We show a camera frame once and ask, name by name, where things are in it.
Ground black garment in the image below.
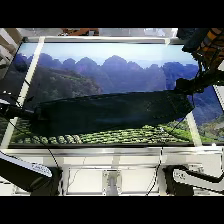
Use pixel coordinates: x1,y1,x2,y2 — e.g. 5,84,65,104
176,28,210,53
32,89,195,138

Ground silver frame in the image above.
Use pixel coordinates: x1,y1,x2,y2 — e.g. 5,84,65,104
0,145,224,197

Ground black cable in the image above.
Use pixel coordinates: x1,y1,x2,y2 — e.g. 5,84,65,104
145,146,165,197
0,113,62,169

